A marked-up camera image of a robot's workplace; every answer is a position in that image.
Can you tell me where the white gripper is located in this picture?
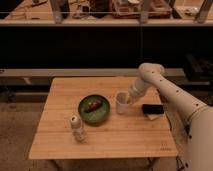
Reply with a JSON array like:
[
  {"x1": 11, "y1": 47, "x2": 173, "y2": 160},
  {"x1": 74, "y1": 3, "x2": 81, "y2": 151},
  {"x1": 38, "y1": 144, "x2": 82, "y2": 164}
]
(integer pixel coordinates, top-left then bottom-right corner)
[{"x1": 126, "y1": 78, "x2": 149, "y2": 104}]

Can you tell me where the white ceramic cup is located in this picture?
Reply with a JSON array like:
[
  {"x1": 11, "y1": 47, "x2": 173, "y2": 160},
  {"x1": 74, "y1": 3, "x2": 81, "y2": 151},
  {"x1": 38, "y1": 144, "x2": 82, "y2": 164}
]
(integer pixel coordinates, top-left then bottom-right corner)
[{"x1": 115, "y1": 91, "x2": 130, "y2": 114}]

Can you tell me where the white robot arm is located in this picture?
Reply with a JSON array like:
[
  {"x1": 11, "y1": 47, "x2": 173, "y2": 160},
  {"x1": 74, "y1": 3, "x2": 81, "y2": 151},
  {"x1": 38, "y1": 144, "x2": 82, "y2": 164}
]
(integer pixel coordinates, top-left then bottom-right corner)
[{"x1": 128, "y1": 63, "x2": 213, "y2": 171}]

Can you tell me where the black box on white base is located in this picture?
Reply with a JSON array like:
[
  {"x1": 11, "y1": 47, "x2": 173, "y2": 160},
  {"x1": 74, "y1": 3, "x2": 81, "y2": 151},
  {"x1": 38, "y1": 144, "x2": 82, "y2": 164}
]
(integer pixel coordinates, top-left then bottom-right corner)
[{"x1": 142, "y1": 104, "x2": 164, "y2": 120}]

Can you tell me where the brown sausage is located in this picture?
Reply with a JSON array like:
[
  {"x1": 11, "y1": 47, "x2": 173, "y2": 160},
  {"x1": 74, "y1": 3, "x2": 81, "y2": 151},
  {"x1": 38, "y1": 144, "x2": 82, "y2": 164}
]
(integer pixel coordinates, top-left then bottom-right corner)
[{"x1": 84, "y1": 101, "x2": 102, "y2": 113}]

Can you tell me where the green plate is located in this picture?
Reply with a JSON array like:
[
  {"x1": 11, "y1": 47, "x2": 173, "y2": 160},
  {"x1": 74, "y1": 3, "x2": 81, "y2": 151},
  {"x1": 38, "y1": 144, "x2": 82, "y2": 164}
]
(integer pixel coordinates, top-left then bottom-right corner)
[{"x1": 78, "y1": 94, "x2": 110, "y2": 124}]

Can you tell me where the wooden table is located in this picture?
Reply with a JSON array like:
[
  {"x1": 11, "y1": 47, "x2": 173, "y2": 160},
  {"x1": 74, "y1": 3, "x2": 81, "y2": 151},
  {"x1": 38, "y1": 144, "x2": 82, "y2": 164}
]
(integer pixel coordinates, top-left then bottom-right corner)
[{"x1": 28, "y1": 76, "x2": 179, "y2": 171}]

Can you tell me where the white plastic bottle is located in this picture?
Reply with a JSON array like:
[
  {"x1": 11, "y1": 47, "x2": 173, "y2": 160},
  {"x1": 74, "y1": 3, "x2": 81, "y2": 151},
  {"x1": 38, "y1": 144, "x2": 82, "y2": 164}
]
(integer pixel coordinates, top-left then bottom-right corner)
[{"x1": 70, "y1": 116, "x2": 85, "y2": 142}]

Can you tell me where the long shelf bench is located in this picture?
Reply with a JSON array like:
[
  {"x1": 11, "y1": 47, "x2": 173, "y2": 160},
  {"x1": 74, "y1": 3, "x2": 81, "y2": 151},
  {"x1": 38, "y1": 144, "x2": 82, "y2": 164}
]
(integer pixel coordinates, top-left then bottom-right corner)
[{"x1": 0, "y1": 0, "x2": 213, "y2": 27}]

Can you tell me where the black cable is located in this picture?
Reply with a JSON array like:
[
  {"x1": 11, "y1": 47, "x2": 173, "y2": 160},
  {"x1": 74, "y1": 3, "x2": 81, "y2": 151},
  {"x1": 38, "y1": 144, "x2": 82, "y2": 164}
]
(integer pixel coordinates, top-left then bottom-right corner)
[{"x1": 175, "y1": 154, "x2": 188, "y2": 171}]

